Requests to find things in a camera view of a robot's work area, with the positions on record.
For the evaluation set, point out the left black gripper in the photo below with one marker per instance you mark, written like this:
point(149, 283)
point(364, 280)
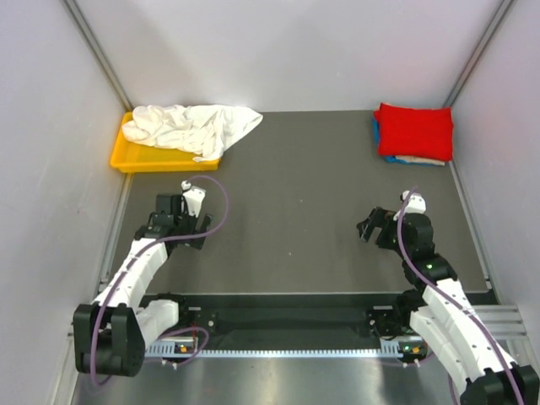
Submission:
point(203, 224)

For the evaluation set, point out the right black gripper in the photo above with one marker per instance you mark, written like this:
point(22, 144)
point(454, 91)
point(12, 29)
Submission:
point(379, 218)

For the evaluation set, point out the red t-shirt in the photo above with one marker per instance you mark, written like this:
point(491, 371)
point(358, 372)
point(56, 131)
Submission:
point(420, 133)

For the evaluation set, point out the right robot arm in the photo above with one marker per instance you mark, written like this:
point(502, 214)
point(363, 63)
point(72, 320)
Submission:
point(438, 310)

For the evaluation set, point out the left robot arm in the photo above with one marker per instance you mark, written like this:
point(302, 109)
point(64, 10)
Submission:
point(112, 334)

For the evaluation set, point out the folded blue t-shirt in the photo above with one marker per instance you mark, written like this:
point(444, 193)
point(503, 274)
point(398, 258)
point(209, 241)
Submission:
point(377, 137)

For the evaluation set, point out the folded beige t-shirt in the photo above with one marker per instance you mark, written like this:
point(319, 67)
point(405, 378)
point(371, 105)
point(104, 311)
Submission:
point(419, 161)

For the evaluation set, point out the yellow plastic bin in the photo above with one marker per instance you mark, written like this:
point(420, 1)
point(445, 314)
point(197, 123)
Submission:
point(133, 158)

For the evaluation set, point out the white t-shirt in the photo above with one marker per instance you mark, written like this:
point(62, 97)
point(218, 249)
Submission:
point(206, 131)

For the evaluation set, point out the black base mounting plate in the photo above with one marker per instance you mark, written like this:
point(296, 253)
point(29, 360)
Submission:
point(301, 321)

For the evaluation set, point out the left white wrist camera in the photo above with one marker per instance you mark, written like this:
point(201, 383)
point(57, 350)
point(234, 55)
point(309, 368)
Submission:
point(193, 198)

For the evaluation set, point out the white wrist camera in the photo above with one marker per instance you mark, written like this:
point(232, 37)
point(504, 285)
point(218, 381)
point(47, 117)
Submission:
point(412, 202)
point(193, 198)

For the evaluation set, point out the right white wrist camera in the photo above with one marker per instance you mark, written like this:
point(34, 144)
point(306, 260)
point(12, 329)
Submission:
point(412, 202)

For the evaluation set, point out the slotted grey cable duct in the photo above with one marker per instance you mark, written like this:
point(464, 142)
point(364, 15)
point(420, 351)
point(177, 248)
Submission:
point(182, 349)

